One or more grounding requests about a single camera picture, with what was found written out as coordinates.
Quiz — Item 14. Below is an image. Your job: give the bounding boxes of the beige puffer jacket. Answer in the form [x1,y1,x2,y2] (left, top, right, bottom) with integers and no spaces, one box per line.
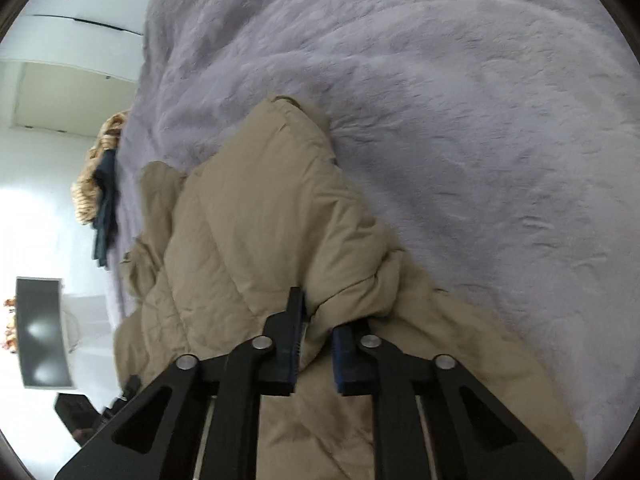
[115,96,586,479]

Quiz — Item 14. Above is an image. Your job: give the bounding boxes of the black monitor screen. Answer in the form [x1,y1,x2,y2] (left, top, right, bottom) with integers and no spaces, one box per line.
[15,278,74,390]

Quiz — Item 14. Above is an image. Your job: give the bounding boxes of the dark teal knit garment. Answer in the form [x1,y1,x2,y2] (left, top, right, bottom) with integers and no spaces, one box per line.
[92,150,118,268]

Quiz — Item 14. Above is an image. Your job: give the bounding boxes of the lavender fleece bed blanket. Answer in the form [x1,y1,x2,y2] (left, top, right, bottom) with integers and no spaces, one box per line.
[110,0,639,478]

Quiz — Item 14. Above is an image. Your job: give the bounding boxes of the white wardrobe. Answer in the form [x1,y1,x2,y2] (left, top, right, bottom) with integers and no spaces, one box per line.
[1,0,150,136]

